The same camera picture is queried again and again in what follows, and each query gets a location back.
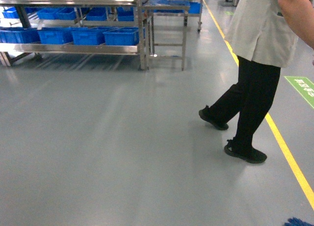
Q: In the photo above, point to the blue bin on shelf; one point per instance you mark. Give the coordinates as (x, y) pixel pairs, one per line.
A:
(125, 36)
(91, 36)
(19, 35)
(56, 35)

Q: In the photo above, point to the person in white coat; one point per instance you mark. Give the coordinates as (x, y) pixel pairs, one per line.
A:
(263, 35)

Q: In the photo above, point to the stainless steel shelf rack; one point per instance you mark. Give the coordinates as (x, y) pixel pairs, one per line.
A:
(39, 14)

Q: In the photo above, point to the small stainless steel table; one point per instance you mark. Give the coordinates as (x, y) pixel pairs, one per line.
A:
(166, 30)

